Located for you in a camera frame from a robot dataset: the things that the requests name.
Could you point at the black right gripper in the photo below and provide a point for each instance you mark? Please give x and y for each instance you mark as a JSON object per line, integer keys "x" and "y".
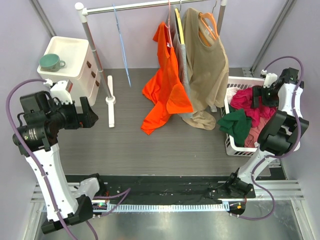
{"x": 259, "y": 91}

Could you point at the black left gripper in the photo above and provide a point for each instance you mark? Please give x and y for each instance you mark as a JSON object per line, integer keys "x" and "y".
{"x": 76, "y": 122}

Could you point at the magenta t shirt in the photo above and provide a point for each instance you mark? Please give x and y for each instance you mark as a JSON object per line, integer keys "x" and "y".
{"x": 243, "y": 99}

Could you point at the light blue wire hanger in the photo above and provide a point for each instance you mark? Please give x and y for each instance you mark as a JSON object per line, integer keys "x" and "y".
{"x": 122, "y": 46}

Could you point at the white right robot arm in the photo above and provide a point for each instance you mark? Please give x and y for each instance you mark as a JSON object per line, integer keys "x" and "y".
{"x": 282, "y": 133}

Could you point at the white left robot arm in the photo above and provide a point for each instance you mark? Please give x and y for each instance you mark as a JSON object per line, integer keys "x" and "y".
{"x": 37, "y": 141}

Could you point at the beige t shirt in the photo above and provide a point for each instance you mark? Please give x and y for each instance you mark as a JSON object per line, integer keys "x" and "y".
{"x": 208, "y": 72}

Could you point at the orange t shirt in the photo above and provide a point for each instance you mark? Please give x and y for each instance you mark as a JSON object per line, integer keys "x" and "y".
{"x": 165, "y": 89}

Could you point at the orange plastic hanger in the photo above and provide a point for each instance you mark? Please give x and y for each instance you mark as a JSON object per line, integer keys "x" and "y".
{"x": 210, "y": 32}

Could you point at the grey t shirt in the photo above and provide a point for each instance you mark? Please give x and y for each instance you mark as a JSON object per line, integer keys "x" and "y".
{"x": 180, "y": 52}

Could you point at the yellow hanger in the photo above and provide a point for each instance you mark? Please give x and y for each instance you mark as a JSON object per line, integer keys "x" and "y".
{"x": 179, "y": 26}

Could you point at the white clothes rack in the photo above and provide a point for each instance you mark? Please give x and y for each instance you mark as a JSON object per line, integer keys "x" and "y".
{"x": 107, "y": 82}

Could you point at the white garment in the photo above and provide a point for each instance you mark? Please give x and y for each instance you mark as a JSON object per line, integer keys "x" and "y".
{"x": 230, "y": 92}

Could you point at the dark green garment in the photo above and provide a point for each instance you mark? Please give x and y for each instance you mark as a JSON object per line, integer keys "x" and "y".
{"x": 236, "y": 124}

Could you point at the pink garment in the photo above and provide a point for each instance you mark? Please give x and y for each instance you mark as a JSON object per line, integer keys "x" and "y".
{"x": 252, "y": 138}

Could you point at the white drawer cabinet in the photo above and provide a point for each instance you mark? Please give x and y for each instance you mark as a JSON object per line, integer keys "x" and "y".
{"x": 80, "y": 67}

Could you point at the white laundry basket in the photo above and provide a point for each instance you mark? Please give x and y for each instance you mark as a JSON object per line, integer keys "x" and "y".
{"x": 242, "y": 82}

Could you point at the green ceramic cup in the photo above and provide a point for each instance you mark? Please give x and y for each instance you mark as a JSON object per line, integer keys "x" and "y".
{"x": 51, "y": 62}

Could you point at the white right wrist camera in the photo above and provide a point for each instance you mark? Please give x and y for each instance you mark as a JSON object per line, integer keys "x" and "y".
{"x": 269, "y": 78}

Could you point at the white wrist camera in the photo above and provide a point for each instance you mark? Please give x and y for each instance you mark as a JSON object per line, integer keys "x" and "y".
{"x": 269, "y": 78}
{"x": 60, "y": 90}

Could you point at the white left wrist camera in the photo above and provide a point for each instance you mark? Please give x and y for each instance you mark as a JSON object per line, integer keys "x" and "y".
{"x": 60, "y": 90}

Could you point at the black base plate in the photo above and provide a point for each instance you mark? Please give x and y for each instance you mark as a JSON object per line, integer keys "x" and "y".
{"x": 175, "y": 190}

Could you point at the pink wire hanger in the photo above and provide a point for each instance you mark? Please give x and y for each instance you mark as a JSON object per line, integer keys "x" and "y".
{"x": 168, "y": 23}

